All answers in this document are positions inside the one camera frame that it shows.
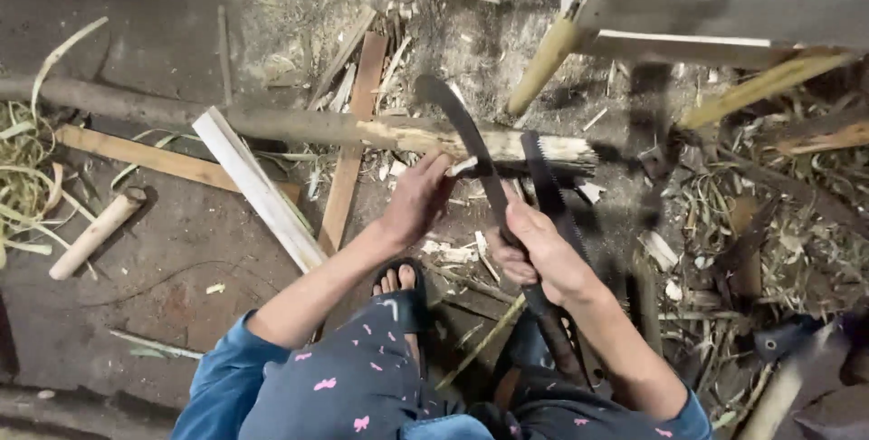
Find person's left hand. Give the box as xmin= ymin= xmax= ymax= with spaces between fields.
xmin=379 ymin=150 xmax=458 ymax=251

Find person's right hand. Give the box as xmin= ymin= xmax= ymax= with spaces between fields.
xmin=485 ymin=200 xmax=603 ymax=307

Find small pale wood piece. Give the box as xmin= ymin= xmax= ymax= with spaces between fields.
xmin=444 ymin=156 xmax=480 ymax=178

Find curved dark machete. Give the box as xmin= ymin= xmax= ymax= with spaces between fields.
xmin=413 ymin=74 xmax=590 ymax=388

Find pale wood chips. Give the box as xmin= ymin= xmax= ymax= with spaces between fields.
xmin=420 ymin=230 xmax=491 ymax=266

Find brown wooden slat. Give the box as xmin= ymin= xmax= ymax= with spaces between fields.
xmin=317 ymin=31 xmax=389 ymax=257

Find black hand saw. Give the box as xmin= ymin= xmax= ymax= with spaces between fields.
xmin=520 ymin=130 xmax=606 ymax=387

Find black sandal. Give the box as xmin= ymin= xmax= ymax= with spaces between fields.
xmin=371 ymin=257 xmax=430 ymax=335

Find grey wooden slat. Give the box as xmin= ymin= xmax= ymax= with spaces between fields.
xmin=307 ymin=7 xmax=378 ymax=110

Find long rough wooden log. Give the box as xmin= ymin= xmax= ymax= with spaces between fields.
xmin=0 ymin=75 xmax=600 ymax=176

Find white wooden slat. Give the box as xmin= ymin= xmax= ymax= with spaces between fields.
xmin=192 ymin=106 xmax=328 ymax=274

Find thin bamboo stick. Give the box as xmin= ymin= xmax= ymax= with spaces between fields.
xmin=434 ymin=292 xmax=528 ymax=391

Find dark trousers pink print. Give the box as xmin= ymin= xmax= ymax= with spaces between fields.
xmin=238 ymin=291 xmax=680 ymax=440

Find thin dark stick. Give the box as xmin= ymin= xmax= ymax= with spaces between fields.
xmin=216 ymin=5 xmax=234 ymax=106

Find orange wooden plank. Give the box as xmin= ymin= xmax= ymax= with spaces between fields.
xmin=54 ymin=124 xmax=301 ymax=203

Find blue shirt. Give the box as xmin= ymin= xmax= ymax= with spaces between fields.
xmin=170 ymin=310 xmax=714 ymax=440

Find heap of wood scraps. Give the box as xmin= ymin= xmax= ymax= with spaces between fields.
xmin=611 ymin=67 xmax=869 ymax=430

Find short pale wooden cylinder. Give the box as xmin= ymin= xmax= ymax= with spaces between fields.
xmin=48 ymin=187 xmax=148 ymax=282

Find heap of green bamboo strips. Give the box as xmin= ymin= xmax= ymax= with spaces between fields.
xmin=0 ymin=16 xmax=111 ymax=271

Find wooden stool frame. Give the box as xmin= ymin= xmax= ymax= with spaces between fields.
xmin=506 ymin=0 xmax=869 ymax=133

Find hatchet with wooden handle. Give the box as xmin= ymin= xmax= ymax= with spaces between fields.
xmin=736 ymin=316 xmax=869 ymax=440

